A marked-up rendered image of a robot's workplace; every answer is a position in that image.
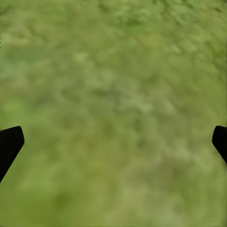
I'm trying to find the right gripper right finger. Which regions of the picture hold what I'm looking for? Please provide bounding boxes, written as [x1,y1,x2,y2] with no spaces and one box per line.
[212,126,227,164]

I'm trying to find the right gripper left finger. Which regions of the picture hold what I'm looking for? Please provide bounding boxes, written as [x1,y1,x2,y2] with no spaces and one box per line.
[0,126,25,182]

